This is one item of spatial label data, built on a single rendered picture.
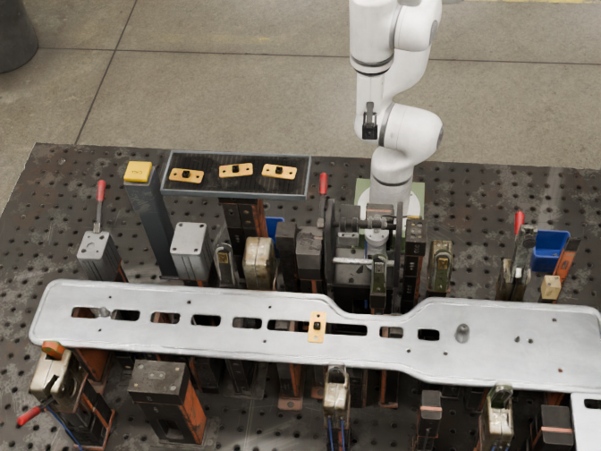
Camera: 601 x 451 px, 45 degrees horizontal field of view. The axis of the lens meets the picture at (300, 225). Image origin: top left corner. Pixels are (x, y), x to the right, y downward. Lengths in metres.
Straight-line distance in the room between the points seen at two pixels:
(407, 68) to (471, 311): 0.61
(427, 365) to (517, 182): 0.93
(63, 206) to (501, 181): 1.45
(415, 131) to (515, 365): 0.62
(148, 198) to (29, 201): 0.75
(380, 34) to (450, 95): 2.43
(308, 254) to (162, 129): 2.05
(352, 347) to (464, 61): 2.48
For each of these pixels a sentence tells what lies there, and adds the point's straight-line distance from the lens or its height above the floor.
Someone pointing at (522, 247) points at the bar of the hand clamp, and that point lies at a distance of 1.72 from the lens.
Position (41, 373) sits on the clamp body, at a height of 1.06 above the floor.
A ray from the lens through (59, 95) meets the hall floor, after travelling 4.08.
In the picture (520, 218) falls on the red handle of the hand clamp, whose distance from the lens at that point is 1.78.
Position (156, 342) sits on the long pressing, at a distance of 1.79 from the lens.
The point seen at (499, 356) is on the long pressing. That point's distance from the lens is 1.74.
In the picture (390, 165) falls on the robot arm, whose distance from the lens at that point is 1.99.
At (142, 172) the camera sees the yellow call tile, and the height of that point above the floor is 1.16.
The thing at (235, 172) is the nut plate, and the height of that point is 1.16.
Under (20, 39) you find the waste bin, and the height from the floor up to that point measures 0.15.
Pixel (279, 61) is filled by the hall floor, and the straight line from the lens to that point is 3.96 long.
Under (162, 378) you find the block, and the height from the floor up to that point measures 1.03.
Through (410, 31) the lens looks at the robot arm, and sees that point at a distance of 1.32.
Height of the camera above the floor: 2.52
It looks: 52 degrees down
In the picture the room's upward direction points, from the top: 6 degrees counter-clockwise
